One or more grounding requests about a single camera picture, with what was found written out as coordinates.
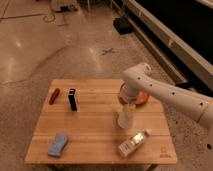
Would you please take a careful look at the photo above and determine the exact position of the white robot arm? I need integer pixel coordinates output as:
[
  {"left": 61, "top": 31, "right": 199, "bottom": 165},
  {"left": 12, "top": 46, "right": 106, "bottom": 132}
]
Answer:
[{"left": 120, "top": 63, "right": 213, "bottom": 129}]

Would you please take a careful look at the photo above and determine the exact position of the black eraser block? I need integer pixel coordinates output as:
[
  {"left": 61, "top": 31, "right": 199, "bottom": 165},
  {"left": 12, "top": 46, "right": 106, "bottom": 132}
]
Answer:
[{"left": 68, "top": 89, "right": 78, "bottom": 111}]

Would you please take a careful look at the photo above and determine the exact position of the orange bowl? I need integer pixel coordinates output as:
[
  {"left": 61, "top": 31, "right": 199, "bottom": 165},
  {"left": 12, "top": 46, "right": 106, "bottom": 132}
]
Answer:
[{"left": 118, "top": 91, "right": 149, "bottom": 106}]

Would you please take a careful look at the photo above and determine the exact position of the clear plastic bottle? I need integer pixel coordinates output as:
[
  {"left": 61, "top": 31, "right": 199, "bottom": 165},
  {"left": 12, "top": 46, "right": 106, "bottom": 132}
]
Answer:
[{"left": 118, "top": 129, "right": 151, "bottom": 158}]

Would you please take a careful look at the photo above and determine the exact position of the wooden folding table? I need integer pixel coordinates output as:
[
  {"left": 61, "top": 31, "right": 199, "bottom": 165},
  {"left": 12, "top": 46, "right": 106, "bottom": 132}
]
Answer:
[{"left": 25, "top": 79, "right": 177, "bottom": 164}]

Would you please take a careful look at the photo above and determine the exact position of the blue sponge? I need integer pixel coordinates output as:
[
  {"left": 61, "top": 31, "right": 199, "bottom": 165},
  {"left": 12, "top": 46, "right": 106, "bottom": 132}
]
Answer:
[{"left": 47, "top": 133, "right": 68, "bottom": 157}]

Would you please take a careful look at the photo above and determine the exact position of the black floor mat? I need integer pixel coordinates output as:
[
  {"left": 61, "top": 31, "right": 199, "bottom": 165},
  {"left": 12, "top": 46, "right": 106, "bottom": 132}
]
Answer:
[{"left": 113, "top": 17, "right": 133, "bottom": 35}]

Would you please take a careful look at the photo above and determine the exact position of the orange cable on floor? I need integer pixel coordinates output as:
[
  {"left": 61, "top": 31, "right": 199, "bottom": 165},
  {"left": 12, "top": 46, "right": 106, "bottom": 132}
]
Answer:
[{"left": 42, "top": 8, "right": 57, "bottom": 24}]

